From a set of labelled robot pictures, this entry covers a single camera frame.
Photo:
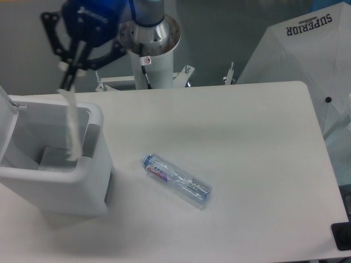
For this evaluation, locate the black device at table edge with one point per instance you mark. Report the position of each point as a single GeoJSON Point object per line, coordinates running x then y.
{"type": "Point", "coordinates": [341, 234]}

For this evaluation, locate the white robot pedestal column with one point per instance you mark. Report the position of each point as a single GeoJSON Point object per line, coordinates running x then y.
{"type": "Point", "coordinates": [151, 47]}

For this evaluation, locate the clear plastic water bottle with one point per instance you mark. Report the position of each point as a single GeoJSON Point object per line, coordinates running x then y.
{"type": "Point", "coordinates": [186, 186]}

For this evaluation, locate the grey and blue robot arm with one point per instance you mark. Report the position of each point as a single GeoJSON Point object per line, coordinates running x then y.
{"type": "Point", "coordinates": [144, 13]}

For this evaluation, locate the white open trash can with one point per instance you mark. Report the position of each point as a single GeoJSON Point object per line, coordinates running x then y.
{"type": "Point", "coordinates": [35, 158]}

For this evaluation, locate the white metal mounting frame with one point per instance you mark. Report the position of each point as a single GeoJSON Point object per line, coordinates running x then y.
{"type": "Point", "coordinates": [147, 79]}

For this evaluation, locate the white umbrella with lettering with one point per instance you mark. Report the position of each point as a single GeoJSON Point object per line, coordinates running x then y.
{"type": "Point", "coordinates": [314, 49]}

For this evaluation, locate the white plastic pouch green label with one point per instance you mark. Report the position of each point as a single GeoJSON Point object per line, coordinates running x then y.
{"type": "Point", "coordinates": [72, 120]}

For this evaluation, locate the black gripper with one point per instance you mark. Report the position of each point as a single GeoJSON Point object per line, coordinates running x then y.
{"type": "Point", "coordinates": [94, 22]}

